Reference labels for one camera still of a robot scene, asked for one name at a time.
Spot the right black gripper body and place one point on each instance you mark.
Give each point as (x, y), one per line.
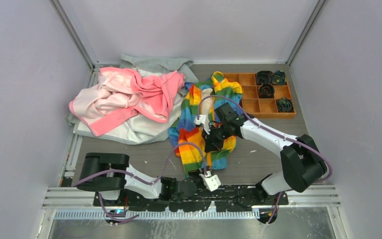
(217, 135)

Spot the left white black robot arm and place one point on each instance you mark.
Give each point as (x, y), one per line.
(110, 173)

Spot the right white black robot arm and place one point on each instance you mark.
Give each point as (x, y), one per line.
(302, 164)

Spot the orange compartment tray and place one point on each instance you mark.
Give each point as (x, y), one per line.
(261, 108)

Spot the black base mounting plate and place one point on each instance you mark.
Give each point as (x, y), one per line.
(228, 198)

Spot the grey white garment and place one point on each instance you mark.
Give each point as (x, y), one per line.
(139, 129)

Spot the blue green rolled tie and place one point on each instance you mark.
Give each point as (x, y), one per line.
(284, 105)

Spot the dark rolled tie back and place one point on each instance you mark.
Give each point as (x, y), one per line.
(264, 77)

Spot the pink fleece garment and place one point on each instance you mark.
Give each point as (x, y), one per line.
(122, 93)

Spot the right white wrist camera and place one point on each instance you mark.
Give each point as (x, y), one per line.
(204, 122)

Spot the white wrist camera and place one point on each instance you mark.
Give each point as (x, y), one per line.
(210, 181)
(204, 122)

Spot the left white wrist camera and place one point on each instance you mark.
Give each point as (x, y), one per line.
(210, 181)

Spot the silver slotted aluminium rail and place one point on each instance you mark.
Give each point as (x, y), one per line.
(96, 214)

